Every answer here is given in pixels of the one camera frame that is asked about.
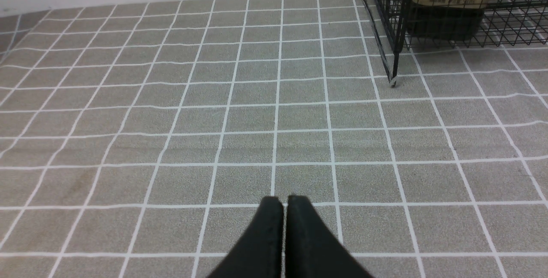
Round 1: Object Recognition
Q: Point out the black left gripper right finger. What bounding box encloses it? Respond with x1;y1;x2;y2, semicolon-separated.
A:
285;195;372;278

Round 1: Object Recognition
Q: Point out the vinegar bottle gold cap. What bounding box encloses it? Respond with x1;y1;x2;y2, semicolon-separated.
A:
407;0;489;41

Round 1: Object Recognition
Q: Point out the black wire mesh shelf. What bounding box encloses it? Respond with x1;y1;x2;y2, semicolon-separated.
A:
362;0;547;87

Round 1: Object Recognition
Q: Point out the grey checked tablecloth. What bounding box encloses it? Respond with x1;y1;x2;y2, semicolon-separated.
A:
0;0;547;278

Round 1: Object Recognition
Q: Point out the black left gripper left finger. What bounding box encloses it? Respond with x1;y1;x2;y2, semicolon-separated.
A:
208;196;284;278

